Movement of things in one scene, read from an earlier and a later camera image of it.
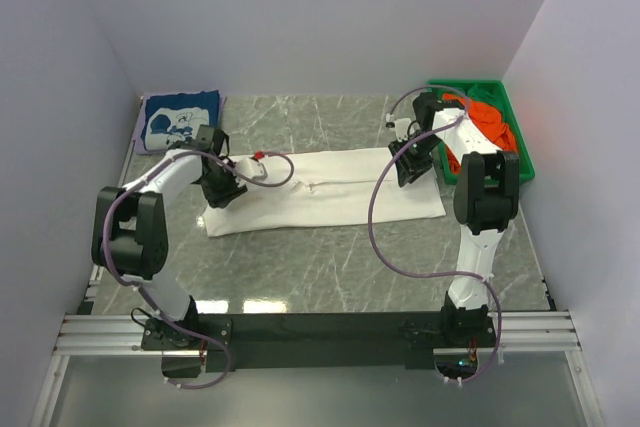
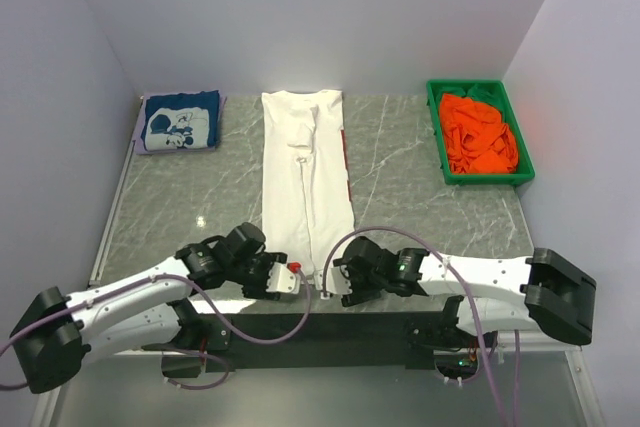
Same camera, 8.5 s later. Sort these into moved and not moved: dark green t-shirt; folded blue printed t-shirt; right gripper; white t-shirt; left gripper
Moved: left gripper; white t-shirt; right gripper
Not moved: dark green t-shirt; folded blue printed t-shirt
